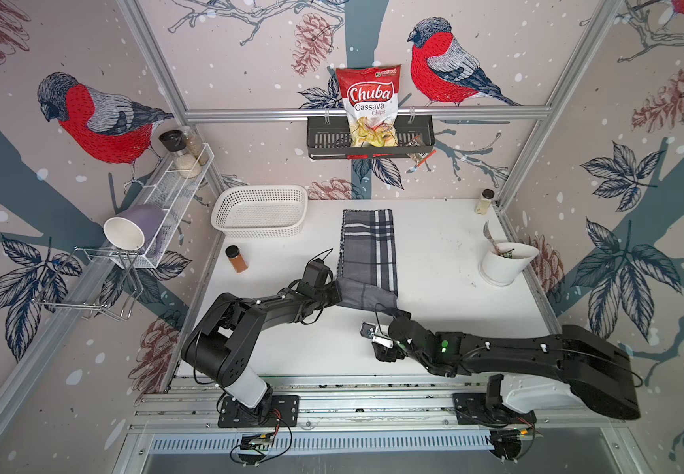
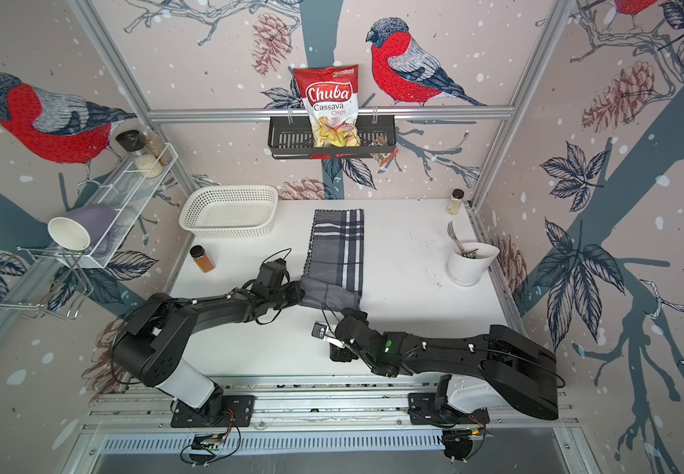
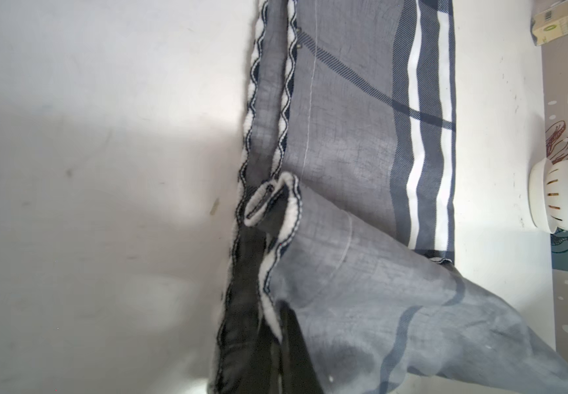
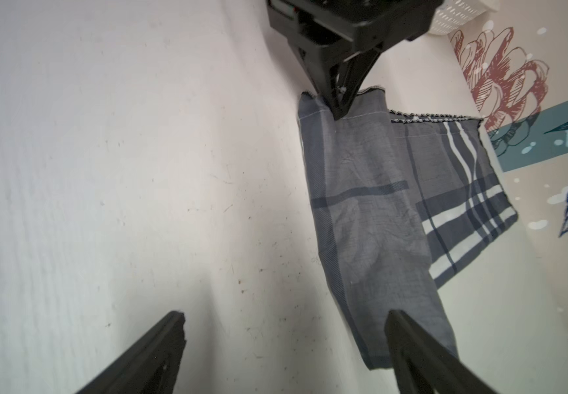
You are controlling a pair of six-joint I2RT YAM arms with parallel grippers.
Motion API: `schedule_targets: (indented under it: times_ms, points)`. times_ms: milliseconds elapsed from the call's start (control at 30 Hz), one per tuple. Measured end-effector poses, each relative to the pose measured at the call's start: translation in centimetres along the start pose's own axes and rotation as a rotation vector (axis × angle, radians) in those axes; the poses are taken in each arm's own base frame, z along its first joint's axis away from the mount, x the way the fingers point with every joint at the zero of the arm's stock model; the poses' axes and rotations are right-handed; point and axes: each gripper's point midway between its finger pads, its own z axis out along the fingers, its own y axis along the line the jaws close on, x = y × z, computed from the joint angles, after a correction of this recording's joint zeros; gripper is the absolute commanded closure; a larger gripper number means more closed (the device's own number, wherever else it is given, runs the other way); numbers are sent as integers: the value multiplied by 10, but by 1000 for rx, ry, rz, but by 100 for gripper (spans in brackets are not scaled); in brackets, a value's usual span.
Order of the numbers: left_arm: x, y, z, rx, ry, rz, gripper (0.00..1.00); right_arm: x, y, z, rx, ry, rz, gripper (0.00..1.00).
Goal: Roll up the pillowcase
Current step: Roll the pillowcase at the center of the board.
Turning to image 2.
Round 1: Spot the white wire wall shelf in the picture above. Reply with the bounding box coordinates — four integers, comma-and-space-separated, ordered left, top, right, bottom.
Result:
61, 143, 179, 269

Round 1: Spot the metal spoon in cup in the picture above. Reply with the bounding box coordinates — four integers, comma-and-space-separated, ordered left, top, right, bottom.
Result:
447, 221, 465, 255

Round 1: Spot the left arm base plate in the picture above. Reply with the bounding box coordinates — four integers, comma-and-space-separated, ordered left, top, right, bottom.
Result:
170, 394, 256, 429

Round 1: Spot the white utensil cup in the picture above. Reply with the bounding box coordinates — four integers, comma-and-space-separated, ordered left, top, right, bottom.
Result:
446, 240, 500, 286

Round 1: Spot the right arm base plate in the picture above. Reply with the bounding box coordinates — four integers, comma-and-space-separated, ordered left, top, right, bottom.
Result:
406, 392, 490, 429

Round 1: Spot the brown spice jar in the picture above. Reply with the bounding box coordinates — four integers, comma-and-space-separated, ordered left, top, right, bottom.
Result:
190, 245, 215, 274

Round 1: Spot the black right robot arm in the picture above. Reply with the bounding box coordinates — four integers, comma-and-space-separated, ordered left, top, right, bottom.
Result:
328, 309, 560, 421

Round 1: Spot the lilac and white mug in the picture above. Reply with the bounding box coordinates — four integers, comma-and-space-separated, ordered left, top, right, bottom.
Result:
47, 205, 118, 252

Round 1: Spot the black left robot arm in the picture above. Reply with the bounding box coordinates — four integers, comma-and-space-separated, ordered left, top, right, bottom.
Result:
110, 259, 304, 416

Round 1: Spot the small glass spice bottle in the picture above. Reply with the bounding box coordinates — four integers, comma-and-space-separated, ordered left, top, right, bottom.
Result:
447, 189, 464, 215

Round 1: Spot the black wire wall basket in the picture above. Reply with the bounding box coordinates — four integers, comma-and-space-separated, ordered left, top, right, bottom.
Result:
268, 116, 396, 159

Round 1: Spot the white plastic basket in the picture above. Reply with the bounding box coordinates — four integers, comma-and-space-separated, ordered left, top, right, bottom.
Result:
179, 185, 279, 239

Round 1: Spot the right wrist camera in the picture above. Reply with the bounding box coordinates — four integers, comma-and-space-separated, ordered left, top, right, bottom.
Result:
311, 322, 345, 349

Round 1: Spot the red Chuba chips bag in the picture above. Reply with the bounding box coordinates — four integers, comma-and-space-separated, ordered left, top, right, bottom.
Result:
294, 65, 361, 147

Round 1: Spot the metal wire mug rack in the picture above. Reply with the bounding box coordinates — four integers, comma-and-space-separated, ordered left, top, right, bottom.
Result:
0, 247, 99, 321

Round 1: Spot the grey plaid pillowcase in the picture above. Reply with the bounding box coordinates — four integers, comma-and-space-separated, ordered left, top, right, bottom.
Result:
300, 209, 365, 312

